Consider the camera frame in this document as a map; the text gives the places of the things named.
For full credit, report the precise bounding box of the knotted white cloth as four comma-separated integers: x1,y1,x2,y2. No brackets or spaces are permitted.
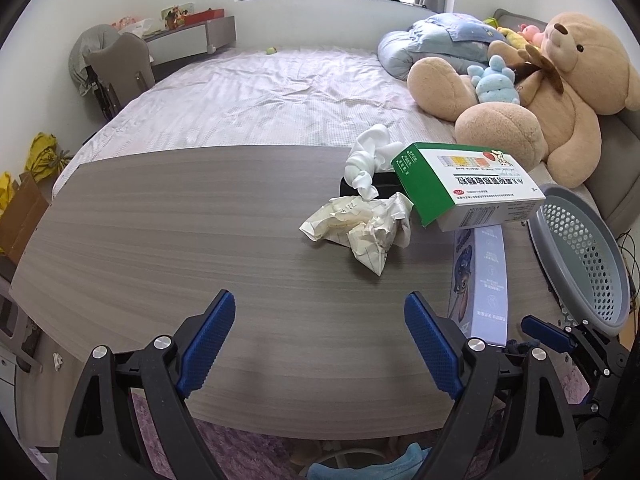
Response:
345,124,405,202

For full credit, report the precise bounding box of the yellow bag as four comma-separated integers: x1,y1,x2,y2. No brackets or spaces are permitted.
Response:
0,171,18,216
25,132,73,183

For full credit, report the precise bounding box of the small blue plush toy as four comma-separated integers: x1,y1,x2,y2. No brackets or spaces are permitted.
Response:
467,55,522,106

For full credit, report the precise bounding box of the bed with pale sheet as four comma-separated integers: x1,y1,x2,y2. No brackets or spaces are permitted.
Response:
52,47,601,202

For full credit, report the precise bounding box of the light blue pillow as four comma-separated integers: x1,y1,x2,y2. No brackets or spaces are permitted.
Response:
376,12,508,81

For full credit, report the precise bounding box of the grey chair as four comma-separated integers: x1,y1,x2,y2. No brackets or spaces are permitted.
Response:
84,32,157,121

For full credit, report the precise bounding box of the blue cloth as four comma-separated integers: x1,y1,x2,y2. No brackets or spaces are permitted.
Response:
306,442,431,480

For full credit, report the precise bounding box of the pink plush toy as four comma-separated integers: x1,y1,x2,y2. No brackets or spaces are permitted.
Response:
517,22,546,46

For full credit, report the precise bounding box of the grey perforated basket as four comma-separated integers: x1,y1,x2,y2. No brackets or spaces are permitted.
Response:
527,185,632,337

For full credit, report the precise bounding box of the large tan teddy bear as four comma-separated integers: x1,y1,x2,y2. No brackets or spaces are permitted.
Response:
406,10,636,190

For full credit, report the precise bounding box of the grey cloth on chair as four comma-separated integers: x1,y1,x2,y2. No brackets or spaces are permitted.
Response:
68,24,121,96

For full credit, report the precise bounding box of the green white medicine box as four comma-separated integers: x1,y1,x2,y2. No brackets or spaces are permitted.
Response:
390,142,547,232

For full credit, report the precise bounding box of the cartoon picture board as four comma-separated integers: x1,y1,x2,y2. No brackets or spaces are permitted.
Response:
160,4,196,30

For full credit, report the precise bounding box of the brown cardboard box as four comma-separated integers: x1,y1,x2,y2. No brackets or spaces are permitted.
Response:
0,172,51,266

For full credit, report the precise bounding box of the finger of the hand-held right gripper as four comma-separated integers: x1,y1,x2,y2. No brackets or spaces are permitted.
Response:
521,315,577,356

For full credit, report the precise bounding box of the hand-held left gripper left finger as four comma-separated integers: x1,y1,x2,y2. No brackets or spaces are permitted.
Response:
57,289,237,480

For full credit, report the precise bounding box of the crumpled cream paper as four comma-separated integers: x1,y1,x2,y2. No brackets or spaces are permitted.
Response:
299,196,375,247
347,192,415,277

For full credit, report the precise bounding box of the yellow plush toy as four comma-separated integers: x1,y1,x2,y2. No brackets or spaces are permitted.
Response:
495,25,541,51

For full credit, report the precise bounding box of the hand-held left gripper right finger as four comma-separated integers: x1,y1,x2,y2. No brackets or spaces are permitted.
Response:
404,291,585,480

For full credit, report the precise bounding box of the pale box with cartoon print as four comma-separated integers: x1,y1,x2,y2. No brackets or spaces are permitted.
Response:
446,224,508,347

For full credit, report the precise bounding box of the purple rug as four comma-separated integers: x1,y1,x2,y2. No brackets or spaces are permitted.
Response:
127,360,596,480

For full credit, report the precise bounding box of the red box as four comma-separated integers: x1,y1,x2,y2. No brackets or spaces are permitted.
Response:
186,8,226,25

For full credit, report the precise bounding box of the clear plastic bag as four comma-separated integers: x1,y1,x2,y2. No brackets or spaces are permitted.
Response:
110,16,156,36

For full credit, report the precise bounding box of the black box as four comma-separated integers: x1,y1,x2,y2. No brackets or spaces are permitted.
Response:
339,172,401,198

